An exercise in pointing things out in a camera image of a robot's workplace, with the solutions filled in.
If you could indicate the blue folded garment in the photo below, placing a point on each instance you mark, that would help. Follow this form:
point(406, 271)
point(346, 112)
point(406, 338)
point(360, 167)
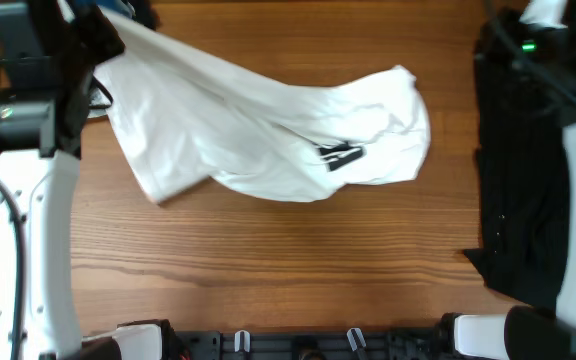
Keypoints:
point(122, 7)

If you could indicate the black shirt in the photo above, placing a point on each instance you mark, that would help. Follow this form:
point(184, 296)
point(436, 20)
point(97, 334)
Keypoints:
point(523, 179)

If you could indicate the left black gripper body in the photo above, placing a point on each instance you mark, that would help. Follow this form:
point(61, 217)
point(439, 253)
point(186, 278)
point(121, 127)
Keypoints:
point(97, 43)

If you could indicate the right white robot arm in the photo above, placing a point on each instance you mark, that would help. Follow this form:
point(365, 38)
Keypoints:
point(542, 38)

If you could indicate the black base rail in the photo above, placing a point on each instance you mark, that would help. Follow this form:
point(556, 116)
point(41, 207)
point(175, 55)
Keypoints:
point(397, 344)

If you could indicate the black folded garment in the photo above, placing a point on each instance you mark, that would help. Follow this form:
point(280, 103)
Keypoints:
point(144, 13)

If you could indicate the white shirt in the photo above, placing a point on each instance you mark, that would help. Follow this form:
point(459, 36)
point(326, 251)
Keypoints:
point(181, 115)

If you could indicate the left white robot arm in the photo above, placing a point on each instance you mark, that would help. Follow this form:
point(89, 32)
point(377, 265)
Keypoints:
point(48, 53)

